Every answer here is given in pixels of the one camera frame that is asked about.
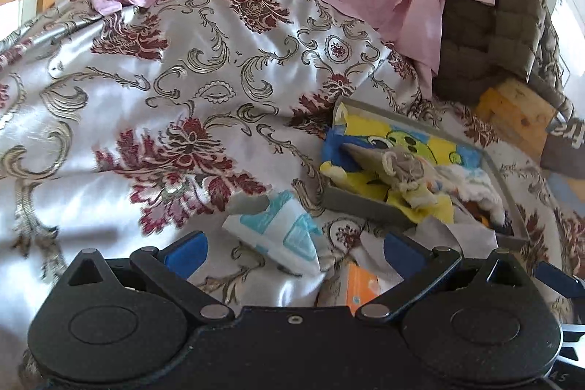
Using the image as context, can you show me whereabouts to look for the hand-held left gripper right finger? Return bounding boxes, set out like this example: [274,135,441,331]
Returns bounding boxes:
[356,229,526,324]

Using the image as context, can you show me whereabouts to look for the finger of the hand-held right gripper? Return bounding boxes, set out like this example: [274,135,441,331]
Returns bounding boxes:
[531,261,585,300]

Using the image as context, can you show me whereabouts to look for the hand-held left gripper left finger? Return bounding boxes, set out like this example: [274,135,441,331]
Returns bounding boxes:
[59,230,236,322]

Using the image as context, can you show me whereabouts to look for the grey beige knit sock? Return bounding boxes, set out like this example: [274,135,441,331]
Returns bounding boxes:
[343,142,433,195]

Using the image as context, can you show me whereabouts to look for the white fluffy sock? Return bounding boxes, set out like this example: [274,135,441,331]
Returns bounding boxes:
[436,164,506,228]

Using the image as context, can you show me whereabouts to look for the grey tray with cartoon print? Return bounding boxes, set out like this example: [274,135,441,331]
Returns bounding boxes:
[319,96,532,252]

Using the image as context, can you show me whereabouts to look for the orange white carton box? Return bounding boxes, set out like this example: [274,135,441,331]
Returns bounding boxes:
[314,261,396,308]

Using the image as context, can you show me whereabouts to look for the white blue tissue packet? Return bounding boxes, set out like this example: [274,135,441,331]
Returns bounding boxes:
[222,190,323,277]

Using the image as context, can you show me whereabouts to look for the brown printed cloth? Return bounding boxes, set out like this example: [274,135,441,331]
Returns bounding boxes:
[539,96,585,181]

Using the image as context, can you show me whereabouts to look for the floral satin bedspread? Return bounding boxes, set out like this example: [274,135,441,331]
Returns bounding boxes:
[0,0,585,372]

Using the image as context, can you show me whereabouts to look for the olive quilted jacket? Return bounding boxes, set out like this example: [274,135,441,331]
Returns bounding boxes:
[432,0,570,110]

